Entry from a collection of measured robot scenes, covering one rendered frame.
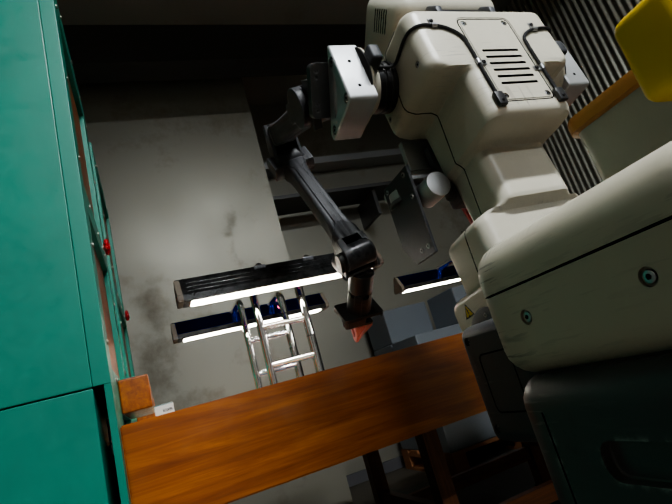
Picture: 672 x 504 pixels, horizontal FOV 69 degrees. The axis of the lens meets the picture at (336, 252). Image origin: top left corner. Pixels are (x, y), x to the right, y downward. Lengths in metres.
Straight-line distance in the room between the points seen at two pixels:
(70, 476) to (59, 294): 0.31
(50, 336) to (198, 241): 2.44
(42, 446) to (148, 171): 2.78
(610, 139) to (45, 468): 0.93
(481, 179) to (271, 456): 0.65
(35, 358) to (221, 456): 0.37
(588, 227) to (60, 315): 0.87
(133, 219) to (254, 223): 0.79
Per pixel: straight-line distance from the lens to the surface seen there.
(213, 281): 1.37
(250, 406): 1.02
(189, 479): 1.01
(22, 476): 0.99
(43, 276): 1.03
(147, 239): 3.39
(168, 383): 3.17
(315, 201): 1.15
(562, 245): 0.40
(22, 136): 1.16
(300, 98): 0.91
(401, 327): 3.74
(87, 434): 0.97
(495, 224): 0.74
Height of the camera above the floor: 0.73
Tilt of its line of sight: 15 degrees up
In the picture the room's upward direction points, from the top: 16 degrees counter-clockwise
